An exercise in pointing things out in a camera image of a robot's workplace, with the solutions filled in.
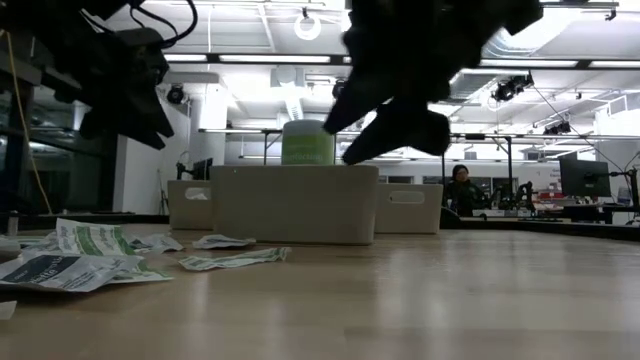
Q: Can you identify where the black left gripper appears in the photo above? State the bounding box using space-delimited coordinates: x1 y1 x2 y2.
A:
49 37 175 151

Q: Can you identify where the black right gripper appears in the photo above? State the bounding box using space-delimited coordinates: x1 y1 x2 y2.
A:
322 0 544 166

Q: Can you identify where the black monitor stand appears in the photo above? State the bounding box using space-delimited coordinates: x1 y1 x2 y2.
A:
174 160 195 182

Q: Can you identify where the green wipes canister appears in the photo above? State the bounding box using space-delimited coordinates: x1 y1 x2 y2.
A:
280 118 336 167

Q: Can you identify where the small black monitor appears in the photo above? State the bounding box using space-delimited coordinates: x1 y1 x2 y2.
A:
192 157 215 181

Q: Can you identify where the white light strip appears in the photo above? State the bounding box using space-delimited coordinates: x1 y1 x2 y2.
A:
479 58 580 69
588 59 640 69
162 53 209 63
218 54 332 64

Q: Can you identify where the dark glass partition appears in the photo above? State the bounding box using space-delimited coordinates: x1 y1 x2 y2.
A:
0 89 121 217

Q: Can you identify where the black background ledge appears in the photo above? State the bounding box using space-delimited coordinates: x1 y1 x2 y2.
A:
19 212 171 227

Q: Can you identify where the white plastic storage bin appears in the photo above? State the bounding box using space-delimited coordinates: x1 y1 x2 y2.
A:
168 179 214 231
208 164 380 246
374 182 444 235

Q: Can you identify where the person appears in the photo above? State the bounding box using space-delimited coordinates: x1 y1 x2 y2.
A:
444 163 489 217

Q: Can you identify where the round white ceiling lamp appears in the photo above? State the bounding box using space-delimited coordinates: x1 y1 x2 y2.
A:
293 10 323 42

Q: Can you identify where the dark print white packet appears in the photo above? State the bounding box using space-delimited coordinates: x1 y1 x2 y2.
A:
192 233 257 250
124 233 185 255
0 252 145 294

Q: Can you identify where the plain white packet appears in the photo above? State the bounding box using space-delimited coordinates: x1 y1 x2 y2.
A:
19 234 62 255

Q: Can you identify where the crumpled white packet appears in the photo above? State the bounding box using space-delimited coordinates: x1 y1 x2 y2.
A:
0 237 22 260

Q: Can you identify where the black computer monitor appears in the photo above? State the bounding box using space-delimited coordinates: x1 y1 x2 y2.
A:
558 157 613 199

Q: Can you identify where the dark background desk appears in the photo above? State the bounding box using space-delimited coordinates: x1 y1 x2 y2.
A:
439 215 640 243

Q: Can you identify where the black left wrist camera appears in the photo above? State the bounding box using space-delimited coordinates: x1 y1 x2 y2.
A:
117 27 171 86

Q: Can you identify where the black overhead frame beam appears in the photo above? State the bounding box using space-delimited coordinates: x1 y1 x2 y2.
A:
159 49 640 70

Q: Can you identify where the yellow cable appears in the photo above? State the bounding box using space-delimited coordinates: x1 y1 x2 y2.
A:
4 29 54 216

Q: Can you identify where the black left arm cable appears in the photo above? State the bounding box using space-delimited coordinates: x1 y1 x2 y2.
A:
129 0 199 50

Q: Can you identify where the black ceiling camera cluster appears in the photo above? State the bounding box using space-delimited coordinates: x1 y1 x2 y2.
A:
491 73 535 104

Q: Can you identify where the black metal workstation frame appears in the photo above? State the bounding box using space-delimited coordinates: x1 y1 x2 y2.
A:
198 127 640 202

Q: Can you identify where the large spiral ceiling duct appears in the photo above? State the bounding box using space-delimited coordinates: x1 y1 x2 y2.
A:
449 19 594 101

